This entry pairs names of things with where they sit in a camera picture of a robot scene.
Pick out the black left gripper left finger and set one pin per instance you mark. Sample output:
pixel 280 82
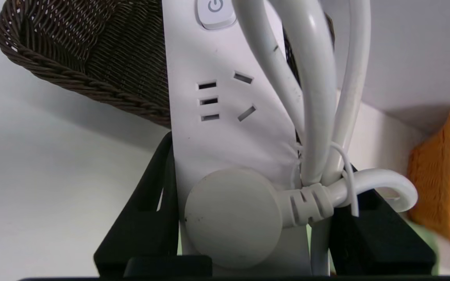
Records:
pixel 147 226

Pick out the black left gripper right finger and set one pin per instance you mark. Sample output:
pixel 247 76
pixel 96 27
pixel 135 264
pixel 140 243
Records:
pixel 381 242

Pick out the dark brown wicker basket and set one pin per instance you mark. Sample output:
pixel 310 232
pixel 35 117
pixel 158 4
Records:
pixel 104 50

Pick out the light green plastic tray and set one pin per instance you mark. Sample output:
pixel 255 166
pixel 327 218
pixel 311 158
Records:
pixel 428 244

